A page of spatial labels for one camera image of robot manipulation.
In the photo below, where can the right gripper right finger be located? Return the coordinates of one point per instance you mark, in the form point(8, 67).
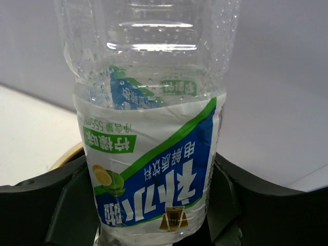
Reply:
point(244, 209)

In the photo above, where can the clear bottle green white label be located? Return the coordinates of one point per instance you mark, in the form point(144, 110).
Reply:
point(149, 96)

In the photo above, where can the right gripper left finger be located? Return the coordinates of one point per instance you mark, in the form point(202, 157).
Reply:
point(56, 208)

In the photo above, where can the dark bin with gold rim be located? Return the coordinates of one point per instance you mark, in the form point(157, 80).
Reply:
point(71, 155)

